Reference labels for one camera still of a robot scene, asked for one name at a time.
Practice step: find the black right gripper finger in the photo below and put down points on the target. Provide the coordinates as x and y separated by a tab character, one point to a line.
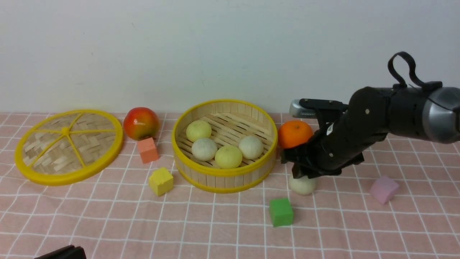
309	170
302	154

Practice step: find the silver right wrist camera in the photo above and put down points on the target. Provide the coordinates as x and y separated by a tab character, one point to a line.
324	111

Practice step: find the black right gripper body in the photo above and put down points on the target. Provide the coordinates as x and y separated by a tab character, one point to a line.
340	144

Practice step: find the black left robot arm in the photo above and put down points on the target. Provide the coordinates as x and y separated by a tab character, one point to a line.
66	252

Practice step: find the green foam cube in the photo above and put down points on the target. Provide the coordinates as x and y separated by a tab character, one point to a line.
281	212

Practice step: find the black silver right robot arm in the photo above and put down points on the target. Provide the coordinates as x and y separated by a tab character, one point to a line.
409	112

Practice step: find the pink checkered tablecloth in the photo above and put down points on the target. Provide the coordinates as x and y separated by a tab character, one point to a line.
116	215

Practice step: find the red yellow apple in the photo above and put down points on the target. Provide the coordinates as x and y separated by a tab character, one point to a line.
141	123

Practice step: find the pink foam block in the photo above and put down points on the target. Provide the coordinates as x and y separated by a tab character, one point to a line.
384	189

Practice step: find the yellow bun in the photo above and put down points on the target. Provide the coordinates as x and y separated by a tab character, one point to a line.
228	157
197	130

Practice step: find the white bun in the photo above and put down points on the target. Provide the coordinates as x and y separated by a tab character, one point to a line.
251	147
204	149
302	186

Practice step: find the yellow rimmed bamboo steamer lid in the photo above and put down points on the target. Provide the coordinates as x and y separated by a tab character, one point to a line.
69	147

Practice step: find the yellow rimmed bamboo steamer tray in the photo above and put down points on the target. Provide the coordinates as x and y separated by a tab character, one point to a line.
230	120

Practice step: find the orange foam cube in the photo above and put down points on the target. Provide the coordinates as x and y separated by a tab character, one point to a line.
148	150

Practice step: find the yellow foam cube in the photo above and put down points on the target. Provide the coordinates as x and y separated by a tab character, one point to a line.
161	181

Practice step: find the orange fruit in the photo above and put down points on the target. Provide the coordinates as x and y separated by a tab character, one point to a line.
294	133

